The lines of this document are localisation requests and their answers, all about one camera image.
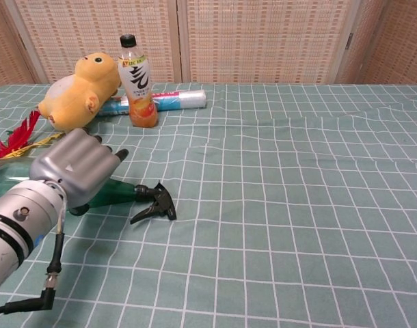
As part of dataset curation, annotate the plastic bag roll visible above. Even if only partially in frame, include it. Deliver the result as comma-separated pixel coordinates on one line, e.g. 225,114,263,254
97,89,207,117

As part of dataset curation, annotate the colourful feather shuttlecock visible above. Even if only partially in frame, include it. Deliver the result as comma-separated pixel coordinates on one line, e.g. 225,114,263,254
0,109,64,162

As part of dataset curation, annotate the yellow plush toy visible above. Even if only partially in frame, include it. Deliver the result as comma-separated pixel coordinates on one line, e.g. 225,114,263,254
37,51,122,133

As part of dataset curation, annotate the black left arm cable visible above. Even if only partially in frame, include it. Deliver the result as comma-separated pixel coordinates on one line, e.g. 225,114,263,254
0,196,66,317

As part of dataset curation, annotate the green spray bottle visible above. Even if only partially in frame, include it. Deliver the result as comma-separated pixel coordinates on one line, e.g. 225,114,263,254
0,159,177,226

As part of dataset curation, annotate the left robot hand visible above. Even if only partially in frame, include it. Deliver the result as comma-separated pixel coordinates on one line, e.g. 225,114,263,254
29,128,129,217

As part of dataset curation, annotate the bamboo folding screen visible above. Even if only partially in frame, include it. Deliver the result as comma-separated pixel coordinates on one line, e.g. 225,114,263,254
0,0,417,89

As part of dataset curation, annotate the green checked tablecloth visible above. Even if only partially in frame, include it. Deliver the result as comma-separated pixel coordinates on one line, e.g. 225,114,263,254
0,81,417,328

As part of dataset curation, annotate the orange drink bottle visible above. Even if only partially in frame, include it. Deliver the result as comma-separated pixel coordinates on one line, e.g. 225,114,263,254
118,34,159,128

